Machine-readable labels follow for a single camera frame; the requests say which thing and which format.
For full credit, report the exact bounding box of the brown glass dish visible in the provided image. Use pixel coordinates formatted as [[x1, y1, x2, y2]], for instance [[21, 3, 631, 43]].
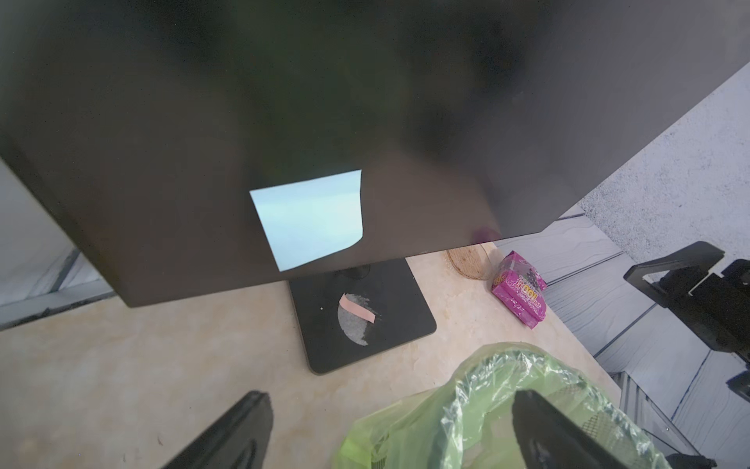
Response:
[[446, 242, 497, 281]]

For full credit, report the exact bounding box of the black computer monitor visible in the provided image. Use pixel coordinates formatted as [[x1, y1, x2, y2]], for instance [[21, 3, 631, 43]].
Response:
[[1, 1, 749, 374]]

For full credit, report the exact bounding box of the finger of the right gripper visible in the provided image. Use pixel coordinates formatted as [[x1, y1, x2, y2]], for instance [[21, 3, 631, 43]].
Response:
[[624, 242, 725, 342]]

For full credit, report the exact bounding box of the mesh bin green bag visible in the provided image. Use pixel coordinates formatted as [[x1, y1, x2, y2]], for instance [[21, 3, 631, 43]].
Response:
[[333, 343, 669, 468]]

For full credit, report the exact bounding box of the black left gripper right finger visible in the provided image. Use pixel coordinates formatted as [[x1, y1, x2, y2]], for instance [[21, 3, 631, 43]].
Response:
[[512, 390, 626, 469]]

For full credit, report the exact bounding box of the purple snack packet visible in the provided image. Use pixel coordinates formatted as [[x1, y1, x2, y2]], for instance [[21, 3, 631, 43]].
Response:
[[490, 251, 547, 329]]

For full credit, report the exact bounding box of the pink sticky note strip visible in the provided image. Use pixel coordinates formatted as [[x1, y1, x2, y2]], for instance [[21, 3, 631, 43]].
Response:
[[339, 294, 377, 324]]

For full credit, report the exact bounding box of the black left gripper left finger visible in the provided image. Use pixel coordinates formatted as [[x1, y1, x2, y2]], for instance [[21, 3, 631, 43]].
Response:
[[163, 391, 273, 469]]

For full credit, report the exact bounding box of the blue sticky note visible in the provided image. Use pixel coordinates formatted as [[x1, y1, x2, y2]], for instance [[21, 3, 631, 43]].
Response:
[[250, 170, 363, 272]]

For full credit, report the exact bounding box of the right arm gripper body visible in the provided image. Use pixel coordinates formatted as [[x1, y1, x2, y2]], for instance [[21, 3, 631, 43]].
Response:
[[691, 259, 749, 402]]

